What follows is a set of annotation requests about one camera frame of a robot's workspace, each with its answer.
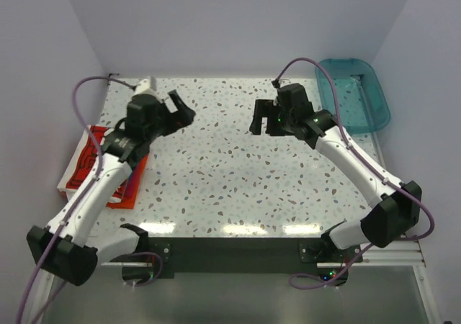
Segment purple cable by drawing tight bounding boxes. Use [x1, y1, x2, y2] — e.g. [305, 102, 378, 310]
[15, 75, 138, 324]
[273, 58, 436, 290]

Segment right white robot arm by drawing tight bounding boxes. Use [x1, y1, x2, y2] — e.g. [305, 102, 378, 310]
[249, 84, 422, 261]

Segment teal plastic basket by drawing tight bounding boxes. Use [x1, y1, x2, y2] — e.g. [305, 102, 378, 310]
[320, 58, 390, 135]

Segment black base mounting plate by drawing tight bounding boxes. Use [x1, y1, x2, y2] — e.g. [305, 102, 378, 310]
[107, 235, 363, 288]

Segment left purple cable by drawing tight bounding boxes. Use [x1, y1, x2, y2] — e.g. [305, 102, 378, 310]
[15, 75, 138, 324]

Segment folded pink t shirt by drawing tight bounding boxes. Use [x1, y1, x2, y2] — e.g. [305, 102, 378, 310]
[58, 190, 68, 202]

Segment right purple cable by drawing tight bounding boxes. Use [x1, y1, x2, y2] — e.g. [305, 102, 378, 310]
[273, 58, 436, 290]

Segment folded orange t shirt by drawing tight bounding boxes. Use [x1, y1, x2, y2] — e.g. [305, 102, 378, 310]
[107, 155, 149, 210]

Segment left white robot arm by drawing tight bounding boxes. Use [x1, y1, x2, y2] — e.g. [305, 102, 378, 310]
[26, 90, 195, 286]

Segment folded blue t shirt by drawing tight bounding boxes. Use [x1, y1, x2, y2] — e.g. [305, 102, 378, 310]
[123, 171, 136, 198]

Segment aluminium frame rail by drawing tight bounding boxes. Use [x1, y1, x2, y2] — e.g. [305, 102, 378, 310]
[362, 241, 426, 266]

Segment white t shirt red print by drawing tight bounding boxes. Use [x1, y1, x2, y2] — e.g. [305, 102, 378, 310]
[57, 125, 119, 202]

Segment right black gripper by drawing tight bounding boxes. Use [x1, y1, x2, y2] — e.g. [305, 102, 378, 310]
[249, 99, 295, 136]

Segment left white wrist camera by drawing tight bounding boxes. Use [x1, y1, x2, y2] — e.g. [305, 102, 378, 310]
[134, 76, 157, 96]

